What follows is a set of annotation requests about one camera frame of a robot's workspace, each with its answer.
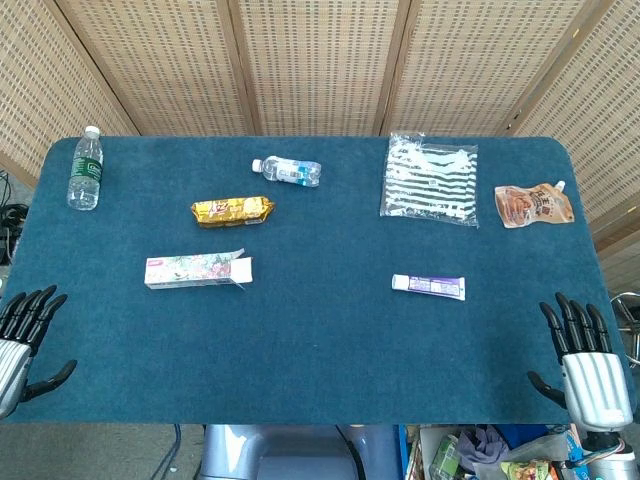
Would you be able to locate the striped shirt in plastic bag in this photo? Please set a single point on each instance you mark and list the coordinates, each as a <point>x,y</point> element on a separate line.
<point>432,182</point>

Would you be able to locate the grey robot torso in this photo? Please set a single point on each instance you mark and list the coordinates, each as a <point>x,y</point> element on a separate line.
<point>280,452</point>

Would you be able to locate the white purple toothpaste tube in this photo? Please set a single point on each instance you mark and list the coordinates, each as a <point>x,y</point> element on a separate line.
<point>430,286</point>

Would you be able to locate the gold biscuit packet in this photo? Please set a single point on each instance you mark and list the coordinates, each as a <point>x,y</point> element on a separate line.
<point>232,211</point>

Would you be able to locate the chrome metal stool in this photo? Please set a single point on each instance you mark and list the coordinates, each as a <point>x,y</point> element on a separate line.
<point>630,320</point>

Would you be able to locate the blue label small water bottle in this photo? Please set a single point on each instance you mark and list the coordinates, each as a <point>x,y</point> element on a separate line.
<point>292,171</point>

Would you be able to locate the woven wooden folding screen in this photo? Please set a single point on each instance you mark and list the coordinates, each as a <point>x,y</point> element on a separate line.
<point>320,60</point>

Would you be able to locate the blue carpet table cover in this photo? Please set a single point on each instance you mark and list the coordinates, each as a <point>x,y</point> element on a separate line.
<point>325,350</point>

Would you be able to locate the orange green snack bag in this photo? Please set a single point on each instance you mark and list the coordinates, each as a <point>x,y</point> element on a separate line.
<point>530,471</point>

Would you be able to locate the floral toothpaste box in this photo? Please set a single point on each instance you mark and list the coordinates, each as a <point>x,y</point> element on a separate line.
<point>190,272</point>

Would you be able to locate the green snack packet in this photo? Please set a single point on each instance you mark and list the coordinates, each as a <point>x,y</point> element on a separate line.
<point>445,457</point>

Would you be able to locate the orange spout pouch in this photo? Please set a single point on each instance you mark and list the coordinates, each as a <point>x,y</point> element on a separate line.
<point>532,205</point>

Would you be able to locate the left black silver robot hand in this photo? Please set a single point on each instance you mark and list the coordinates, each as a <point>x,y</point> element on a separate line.
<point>12,365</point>

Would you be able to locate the green label water bottle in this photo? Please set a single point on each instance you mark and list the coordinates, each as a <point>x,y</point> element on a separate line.
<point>86,175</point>

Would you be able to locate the purple cloth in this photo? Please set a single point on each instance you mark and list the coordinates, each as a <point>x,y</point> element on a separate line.
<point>482,447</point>

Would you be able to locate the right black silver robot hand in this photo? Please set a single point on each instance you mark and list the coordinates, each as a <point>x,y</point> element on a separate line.
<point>595,385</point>

